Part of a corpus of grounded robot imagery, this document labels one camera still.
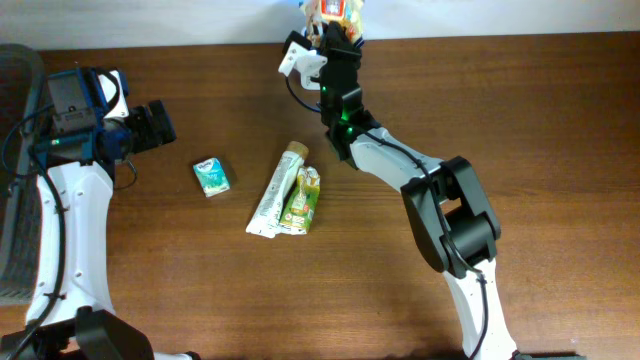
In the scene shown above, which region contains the yellow white snack bag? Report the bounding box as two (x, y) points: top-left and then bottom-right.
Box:
(299, 0), (365, 48)

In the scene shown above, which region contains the teal white tissue pack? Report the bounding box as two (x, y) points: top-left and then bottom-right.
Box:
(193, 158), (231, 197)

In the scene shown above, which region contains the green drink pouch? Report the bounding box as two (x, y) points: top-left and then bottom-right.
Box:
(279, 166), (321, 235)

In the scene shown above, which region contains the white tube tan cap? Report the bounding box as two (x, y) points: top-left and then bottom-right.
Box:
(246, 141), (309, 238)

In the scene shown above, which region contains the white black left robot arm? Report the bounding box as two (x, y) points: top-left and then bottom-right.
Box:
(1, 67), (176, 359)

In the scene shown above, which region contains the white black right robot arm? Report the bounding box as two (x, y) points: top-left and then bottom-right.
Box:
(317, 22), (520, 359)

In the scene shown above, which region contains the dark grey plastic basket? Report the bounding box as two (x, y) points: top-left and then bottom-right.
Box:
(1, 44), (44, 306)

